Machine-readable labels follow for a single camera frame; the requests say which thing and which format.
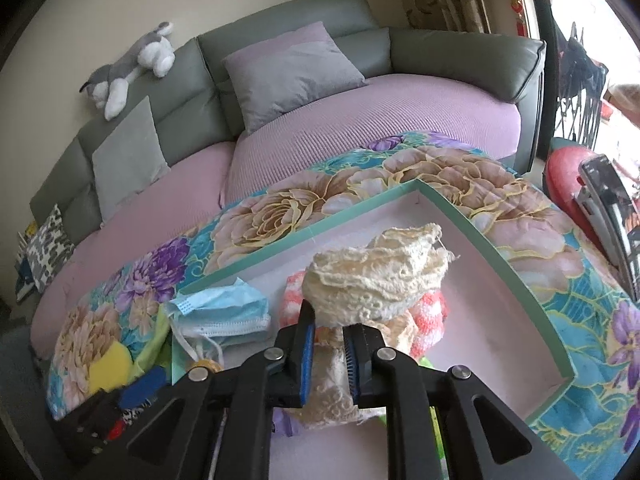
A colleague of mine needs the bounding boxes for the floral printed blanket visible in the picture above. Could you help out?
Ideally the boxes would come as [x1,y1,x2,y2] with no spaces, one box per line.
[47,130,640,480]

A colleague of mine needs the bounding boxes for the teal shallow box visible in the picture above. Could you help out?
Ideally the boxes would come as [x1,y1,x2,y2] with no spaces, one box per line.
[177,177,576,426]

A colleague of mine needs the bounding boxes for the blue face mask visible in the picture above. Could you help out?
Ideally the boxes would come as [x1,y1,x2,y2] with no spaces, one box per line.
[166,277,272,361]

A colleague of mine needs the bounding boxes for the red plastic object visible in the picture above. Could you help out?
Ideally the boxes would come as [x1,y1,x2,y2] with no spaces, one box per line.
[544,142,623,261]

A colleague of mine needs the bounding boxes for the stack of books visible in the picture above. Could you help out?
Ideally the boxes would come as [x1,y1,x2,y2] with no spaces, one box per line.
[15,222,39,306]

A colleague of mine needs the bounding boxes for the grey sofa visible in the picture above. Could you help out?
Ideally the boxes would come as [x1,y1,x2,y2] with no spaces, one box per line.
[29,0,548,361]

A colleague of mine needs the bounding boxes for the orange round toy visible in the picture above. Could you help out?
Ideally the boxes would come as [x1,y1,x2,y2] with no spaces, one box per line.
[192,355,223,375]

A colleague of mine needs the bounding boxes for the black and silver object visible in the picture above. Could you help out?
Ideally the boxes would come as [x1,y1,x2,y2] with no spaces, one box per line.
[577,154,640,303]

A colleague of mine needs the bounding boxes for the black white patterned pillow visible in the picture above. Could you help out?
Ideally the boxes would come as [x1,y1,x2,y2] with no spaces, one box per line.
[25,204,76,294]

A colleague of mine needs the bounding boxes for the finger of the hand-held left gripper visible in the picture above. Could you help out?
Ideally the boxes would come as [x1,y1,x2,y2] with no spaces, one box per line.
[47,391,128,466]
[117,366,171,410]

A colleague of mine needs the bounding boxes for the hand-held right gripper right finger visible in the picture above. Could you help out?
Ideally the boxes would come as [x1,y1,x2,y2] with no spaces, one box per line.
[342,322,581,480]

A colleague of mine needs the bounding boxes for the purple sofa seat cover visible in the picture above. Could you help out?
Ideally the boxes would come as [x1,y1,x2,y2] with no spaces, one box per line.
[30,72,521,361]

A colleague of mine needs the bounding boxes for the grey and purple pillow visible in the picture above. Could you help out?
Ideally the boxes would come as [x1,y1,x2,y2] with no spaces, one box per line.
[222,21,369,136]

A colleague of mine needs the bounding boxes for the grey white plush dog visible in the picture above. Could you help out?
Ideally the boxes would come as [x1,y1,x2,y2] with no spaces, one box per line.
[79,21,176,121]

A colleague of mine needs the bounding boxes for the plain grey pillow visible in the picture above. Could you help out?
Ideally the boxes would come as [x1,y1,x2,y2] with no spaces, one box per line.
[91,96,171,226]

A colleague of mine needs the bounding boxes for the light green cloth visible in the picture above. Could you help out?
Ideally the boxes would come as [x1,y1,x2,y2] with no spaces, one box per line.
[132,305,176,378]

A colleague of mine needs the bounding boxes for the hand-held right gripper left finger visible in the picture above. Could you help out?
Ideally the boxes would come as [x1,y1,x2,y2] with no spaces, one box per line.
[125,304,318,480]

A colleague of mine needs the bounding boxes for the pink white knitted cloth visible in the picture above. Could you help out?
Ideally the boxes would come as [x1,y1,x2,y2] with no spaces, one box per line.
[279,270,449,361]

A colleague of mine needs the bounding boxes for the cream lace cloth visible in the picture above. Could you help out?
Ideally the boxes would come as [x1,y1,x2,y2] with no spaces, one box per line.
[299,222,462,431]

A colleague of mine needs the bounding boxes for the yellow sponge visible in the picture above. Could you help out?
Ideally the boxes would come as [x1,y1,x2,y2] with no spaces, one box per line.
[89,341,146,392]

